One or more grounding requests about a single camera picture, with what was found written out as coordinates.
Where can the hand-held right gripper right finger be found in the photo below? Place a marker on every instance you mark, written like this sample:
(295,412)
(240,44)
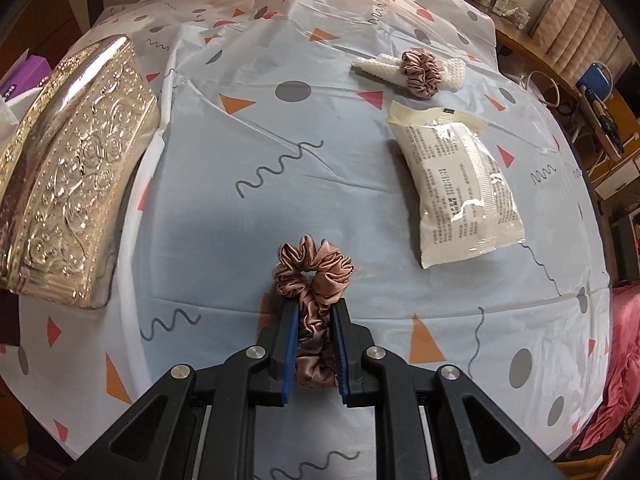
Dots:
(342,350)

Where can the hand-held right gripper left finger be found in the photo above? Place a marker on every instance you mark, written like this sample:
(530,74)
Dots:
(290,355)

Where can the brown satin scrunchie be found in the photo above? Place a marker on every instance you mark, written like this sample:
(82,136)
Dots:
(420,75)
(312,320)

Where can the gold embossed box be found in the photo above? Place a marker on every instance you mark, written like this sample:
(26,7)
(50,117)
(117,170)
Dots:
(75,170)

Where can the patterned plastic tablecloth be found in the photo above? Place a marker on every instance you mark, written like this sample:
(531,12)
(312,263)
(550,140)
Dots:
(350,160)

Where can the white plastic packet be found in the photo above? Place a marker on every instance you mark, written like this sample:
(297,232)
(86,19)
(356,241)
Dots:
(460,185)

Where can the pink cloth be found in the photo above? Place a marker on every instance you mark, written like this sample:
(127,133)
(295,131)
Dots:
(622,370)

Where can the white crochet cloth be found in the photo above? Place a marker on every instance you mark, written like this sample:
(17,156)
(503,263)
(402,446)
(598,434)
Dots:
(375,67)

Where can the wooden desk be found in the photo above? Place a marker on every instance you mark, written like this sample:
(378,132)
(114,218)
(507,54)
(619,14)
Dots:
(545,60)

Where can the white tissue paper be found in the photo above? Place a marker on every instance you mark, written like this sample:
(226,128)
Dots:
(15,107)

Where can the blue container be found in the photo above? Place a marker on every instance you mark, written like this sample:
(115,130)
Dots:
(597,80)

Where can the purple box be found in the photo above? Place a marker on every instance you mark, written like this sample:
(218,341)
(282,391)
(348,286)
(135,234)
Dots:
(30,72)

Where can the beige curtain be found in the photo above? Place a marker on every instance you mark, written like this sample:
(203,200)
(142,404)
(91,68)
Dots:
(580,25)

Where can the wooden cabinet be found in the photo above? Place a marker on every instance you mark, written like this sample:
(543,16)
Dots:
(50,10)

